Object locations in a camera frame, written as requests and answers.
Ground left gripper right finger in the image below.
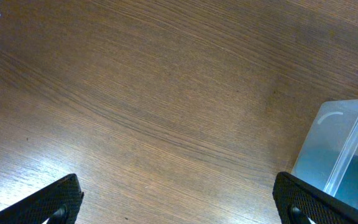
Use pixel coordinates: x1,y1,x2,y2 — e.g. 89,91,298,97
272,172,358,224

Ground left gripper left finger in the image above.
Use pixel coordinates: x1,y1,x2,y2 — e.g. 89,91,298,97
0,174,84,224

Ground clear plastic container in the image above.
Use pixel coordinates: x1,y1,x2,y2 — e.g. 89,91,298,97
298,99,358,198

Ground blue cup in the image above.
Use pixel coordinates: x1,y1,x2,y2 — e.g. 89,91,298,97
291,148,358,209

